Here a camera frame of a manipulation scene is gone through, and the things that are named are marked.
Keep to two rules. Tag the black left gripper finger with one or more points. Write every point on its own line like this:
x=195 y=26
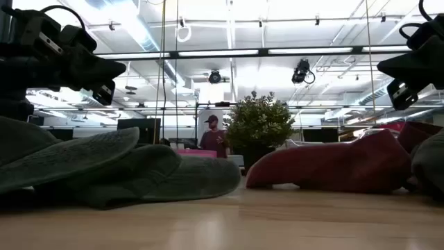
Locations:
x=97 y=71

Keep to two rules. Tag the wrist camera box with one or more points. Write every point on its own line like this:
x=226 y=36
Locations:
x=104 y=93
x=401 y=94

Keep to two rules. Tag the artificial green potted plant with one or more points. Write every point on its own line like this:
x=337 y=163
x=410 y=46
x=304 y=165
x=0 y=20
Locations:
x=258 y=125

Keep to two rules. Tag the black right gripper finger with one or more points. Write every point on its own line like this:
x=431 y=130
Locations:
x=419 y=64

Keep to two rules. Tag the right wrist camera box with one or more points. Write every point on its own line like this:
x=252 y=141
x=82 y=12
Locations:
x=401 y=94

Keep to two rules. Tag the black computer monitor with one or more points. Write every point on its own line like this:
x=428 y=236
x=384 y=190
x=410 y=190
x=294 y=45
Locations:
x=138 y=130
x=320 y=135

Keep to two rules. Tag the maroon baseball cap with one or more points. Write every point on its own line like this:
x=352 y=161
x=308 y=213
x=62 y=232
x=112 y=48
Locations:
x=416 y=135
x=329 y=166

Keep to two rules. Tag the LED light bar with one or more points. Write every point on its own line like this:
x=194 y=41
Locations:
x=218 y=52

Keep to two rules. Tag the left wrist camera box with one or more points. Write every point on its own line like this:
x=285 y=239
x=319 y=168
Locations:
x=104 y=93

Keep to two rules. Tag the pink plastic tray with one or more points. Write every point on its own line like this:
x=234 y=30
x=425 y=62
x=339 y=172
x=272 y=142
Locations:
x=196 y=153

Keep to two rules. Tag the dark grey baseball cap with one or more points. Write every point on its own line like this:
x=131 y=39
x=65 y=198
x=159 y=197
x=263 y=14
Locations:
x=69 y=156
x=430 y=163
x=173 y=180

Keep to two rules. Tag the person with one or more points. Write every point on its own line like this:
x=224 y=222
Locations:
x=213 y=139

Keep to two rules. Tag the black overhead camera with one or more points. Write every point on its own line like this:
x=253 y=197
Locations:
x=301 y=71

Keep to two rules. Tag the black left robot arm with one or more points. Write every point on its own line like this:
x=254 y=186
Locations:
x=10 y=102

